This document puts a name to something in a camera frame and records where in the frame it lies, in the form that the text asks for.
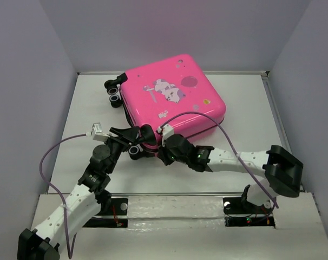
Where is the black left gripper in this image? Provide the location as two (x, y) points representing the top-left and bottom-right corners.
(104, 127), (140, 174)

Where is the pink hard-shell suitcase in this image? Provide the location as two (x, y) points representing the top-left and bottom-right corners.
(103, 54), (226, 160)

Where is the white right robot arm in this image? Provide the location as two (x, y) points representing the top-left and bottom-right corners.
(158, 134), (303, 212)

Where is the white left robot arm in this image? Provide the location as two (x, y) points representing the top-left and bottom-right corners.
(17, 123), (156, 259)

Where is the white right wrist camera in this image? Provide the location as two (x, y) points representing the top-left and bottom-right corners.
(157, 124), (174, 142)

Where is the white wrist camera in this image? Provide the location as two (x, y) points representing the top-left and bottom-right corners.
(86, 122), (109, 142)
(157, 124), (174, 142)

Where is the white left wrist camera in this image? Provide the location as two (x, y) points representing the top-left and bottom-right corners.
(86, 122), (109, 142)

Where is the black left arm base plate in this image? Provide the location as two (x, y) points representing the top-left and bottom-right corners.
(83, 197), (128, 228)

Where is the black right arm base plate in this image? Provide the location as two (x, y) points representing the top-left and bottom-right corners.
(223, 197), (275, 228)

